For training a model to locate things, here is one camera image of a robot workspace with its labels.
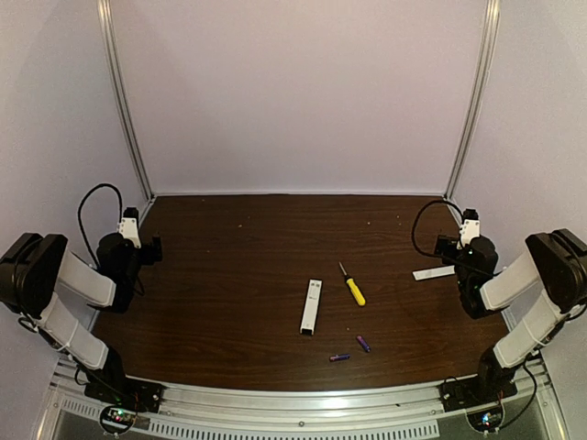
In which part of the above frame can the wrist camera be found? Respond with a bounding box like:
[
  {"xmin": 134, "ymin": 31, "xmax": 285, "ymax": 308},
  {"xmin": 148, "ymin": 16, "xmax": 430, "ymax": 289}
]
[
  {"xmin": 458, "ymin": 208, "xmax": 481, "ymax": 249},
  {"xmin": 116, "ymin": 207, "xmax": 141, "ymax": 248}
]

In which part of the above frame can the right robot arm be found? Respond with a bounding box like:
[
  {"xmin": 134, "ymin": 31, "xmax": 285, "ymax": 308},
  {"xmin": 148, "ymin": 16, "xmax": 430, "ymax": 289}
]
[{"xmin": 433, "ymin": 228, "xmax": 586, "ymax": 389}]

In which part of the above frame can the aluminium front rail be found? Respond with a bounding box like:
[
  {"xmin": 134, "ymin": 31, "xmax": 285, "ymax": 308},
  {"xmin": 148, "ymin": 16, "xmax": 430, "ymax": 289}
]
[{"xmin": 33, "ymin": 359, "xmax": 569, "ymax": 439}]

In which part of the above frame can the purple battery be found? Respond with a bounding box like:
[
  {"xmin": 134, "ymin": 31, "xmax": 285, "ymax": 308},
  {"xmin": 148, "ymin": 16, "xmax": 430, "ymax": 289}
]
[
  {"xmin": 329, "ymin": 354, "xmax": 350, "ymax": 362},
  {"xmin": 356, "ymin": 335, "xmax": 371, "ymax": 353}
]

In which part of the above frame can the aluminium corner post left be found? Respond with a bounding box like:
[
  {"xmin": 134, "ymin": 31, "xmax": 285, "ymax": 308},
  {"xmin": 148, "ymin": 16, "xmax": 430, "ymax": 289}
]
[{"xmin": 96, "ymin": 0, "xmax": 155, "ymax": 202}]

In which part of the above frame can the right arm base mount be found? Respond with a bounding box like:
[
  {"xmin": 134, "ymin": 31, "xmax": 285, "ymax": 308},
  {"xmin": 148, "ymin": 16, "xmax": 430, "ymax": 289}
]
[{"xmin": 437, "ymin": 376, "xmax": 517, "ymax": 413}]

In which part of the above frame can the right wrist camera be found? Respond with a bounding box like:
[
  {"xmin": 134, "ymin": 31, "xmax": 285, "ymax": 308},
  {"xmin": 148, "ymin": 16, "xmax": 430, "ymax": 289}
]
[{"xmin": 458, "ymin": 208, "xmax": 481, "ymax": 249}]

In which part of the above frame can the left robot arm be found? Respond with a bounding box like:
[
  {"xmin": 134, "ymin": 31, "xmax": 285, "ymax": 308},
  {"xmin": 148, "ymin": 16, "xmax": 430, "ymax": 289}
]
[{"xmin": 1, "ymin": 233, "xmax": 162, "ymax": 391}]

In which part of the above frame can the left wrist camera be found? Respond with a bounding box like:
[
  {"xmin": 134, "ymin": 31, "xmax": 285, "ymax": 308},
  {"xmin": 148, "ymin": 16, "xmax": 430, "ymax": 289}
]
[{"xmin": 116, "ymin": 207, "xmax": 141, "ymax": 248}]

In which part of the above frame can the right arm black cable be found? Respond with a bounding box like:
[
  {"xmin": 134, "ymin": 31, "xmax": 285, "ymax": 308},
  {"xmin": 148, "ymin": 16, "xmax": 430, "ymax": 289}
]
[{"xmin": 411, "ymin": 198, "xmax": 464, "ymax": 258}]

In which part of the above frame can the white battery cover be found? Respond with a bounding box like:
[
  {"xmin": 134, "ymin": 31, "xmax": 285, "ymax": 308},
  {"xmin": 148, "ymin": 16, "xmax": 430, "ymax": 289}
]
[{"xmin": 413, "ymin": 266, "xmax": 455, "ymax": 281}]

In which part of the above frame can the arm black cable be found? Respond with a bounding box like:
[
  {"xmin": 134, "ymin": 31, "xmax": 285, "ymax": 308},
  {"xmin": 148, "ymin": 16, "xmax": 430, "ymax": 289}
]
[
  {"xmin": 411, "ymin": 198, "xmax": 464, "ymax": 258},
  {"xmin": 76, "ymin": 182, "xmax": 125, "ymax": 262}
]

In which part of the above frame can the yellow handled screwdriver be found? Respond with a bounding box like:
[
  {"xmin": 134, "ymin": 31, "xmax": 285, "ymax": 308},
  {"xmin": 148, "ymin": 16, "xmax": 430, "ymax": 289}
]
[{"xmin": 338, "ymin": 262, "xmax": 366, "ymax": 307}]

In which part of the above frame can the aluminium corner post right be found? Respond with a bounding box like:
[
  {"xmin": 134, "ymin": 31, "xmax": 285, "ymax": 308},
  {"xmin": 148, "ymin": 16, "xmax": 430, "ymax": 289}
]
[{"xmin": 444, "ymin": 0, "xmax": 501, "ymax": 201}]

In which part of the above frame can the aluminium corner post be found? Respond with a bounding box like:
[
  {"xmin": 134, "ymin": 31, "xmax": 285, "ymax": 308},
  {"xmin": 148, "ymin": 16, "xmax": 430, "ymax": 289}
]
[
  {"xmin": 96, "ymin": 0, "xmax": 155, "ymax": 202},
  {"xmin": 444, "ymin": 0, "xmax": 501, "ymax": 201}
]

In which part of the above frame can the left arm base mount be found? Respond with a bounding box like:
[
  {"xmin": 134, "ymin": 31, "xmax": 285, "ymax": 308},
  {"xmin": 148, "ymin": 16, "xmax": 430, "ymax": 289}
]
[{"xmin": 83, "ymin": 377, "xmax": 164, "ymax": 413}]

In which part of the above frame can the white remote control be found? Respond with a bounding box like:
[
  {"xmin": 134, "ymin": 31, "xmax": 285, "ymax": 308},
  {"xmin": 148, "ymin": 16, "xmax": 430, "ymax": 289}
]
[{"xmin": 299, "ymin": 279, "xmax": 323, "ymax": 336}]

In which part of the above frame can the perforated cable tray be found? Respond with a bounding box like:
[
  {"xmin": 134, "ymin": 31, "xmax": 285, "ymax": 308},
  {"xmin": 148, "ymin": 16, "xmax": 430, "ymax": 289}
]
[{"xmin": 51, "ymin": 398, "xmax": 440, "ymax": 439}]

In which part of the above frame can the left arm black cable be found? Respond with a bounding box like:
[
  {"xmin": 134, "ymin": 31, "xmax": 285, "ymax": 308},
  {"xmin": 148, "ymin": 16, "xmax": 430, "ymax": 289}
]
[{"xmin": 76, "ymin": 182, "xmax": 125, "ymax": 262}]

